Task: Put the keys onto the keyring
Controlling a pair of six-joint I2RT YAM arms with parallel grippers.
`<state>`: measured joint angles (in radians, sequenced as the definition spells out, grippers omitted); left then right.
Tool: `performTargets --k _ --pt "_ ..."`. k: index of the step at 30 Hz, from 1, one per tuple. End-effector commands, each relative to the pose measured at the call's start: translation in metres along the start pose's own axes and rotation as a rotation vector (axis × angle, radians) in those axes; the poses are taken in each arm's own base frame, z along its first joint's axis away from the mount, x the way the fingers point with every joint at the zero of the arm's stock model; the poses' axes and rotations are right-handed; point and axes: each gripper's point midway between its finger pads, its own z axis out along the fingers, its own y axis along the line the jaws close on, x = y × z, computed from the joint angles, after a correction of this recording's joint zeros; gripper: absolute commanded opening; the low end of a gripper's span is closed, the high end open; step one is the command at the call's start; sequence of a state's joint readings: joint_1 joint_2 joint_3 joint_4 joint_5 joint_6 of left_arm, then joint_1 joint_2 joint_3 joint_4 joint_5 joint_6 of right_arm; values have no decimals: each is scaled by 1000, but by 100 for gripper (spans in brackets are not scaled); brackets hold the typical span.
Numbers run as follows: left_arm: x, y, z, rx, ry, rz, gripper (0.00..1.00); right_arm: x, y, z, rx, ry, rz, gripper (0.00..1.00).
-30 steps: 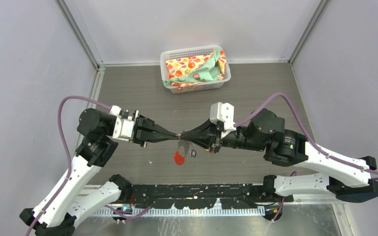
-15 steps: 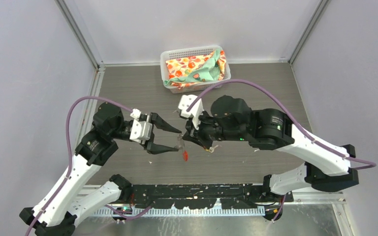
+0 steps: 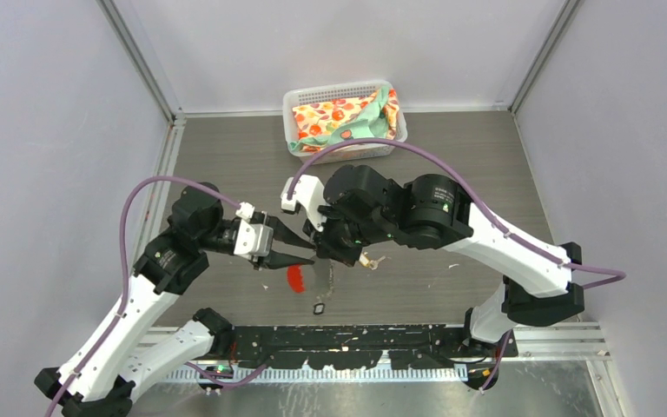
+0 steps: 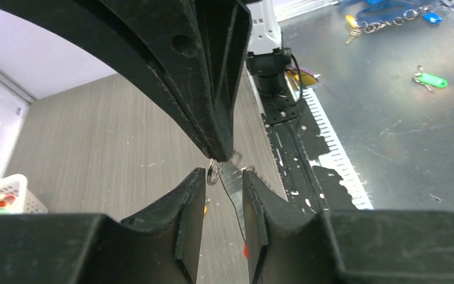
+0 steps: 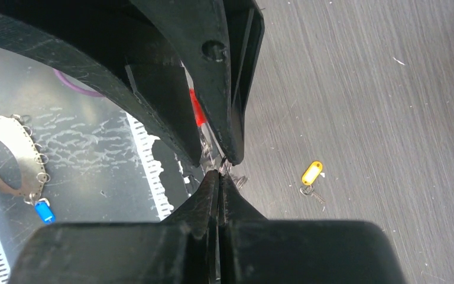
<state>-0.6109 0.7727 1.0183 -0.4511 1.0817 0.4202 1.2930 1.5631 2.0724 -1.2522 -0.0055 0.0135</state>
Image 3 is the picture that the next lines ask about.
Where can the metal key holder red handle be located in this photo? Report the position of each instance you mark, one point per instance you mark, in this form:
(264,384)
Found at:
(316,279)

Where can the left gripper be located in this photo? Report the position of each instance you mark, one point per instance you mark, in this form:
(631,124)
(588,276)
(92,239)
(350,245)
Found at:
(283,234)

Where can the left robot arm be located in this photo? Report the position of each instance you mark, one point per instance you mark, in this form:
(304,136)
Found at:
(108,374)

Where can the colourful patterned cloth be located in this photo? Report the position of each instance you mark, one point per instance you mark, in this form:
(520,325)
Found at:
(342,124)

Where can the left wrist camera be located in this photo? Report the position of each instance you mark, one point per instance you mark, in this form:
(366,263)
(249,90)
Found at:
(253,240)

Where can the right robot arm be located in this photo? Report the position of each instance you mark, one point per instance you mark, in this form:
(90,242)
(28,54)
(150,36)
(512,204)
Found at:
(358,207)

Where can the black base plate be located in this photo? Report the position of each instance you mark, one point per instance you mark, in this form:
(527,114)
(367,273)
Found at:
(429,346)

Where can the white plastic basket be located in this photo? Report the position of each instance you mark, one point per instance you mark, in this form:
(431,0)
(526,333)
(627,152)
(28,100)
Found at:
(345,92)

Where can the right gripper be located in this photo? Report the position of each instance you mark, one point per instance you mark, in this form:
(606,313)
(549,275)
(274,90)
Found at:
(325,245)

